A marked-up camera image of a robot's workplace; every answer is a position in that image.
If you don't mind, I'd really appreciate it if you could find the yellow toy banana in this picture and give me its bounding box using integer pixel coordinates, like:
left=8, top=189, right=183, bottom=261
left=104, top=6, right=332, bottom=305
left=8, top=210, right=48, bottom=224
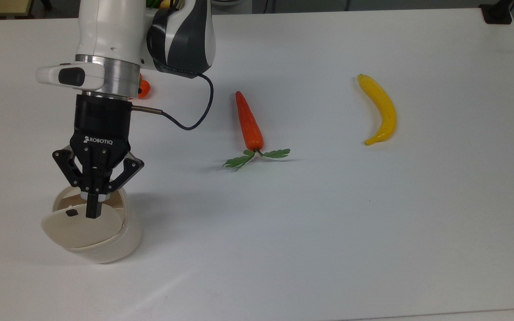
left=357, top=74, right=397, bottom=146

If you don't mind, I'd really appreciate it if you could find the basket of toy fruit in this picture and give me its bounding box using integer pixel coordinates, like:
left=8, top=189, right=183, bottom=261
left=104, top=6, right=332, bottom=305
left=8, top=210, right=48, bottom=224
left=145, top=0, right=184, bottom=10

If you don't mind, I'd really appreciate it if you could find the white cylindrical object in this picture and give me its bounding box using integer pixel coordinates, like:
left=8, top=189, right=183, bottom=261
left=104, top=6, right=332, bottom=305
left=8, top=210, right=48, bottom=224
left=212, top=0, right=253, bottom=15

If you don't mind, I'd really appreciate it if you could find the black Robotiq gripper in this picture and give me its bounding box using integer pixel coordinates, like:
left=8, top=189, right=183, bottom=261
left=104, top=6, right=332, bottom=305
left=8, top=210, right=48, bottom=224
left=52, top=94, right=145, bottom=219

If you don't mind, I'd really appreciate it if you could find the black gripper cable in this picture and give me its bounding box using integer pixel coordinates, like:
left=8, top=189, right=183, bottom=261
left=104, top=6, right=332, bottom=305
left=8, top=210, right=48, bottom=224
left=131, top=74, right=214, bottom=131

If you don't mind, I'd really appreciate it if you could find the toy tangerine cluster with leaves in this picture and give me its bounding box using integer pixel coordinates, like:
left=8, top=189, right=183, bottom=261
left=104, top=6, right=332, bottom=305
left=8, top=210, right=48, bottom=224
left=137, top=74, right=151, bottom=99

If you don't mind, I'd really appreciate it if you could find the orange toy carrot with leaves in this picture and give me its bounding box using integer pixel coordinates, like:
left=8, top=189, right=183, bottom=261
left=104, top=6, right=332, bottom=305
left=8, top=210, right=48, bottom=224
left=222, top=91, right=291, bottom=172

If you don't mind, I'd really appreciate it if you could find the beige lidded garbage bin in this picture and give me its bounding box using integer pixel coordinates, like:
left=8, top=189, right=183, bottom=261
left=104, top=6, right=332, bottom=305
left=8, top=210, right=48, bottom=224
left=41, top=181, right=144, bottom=264

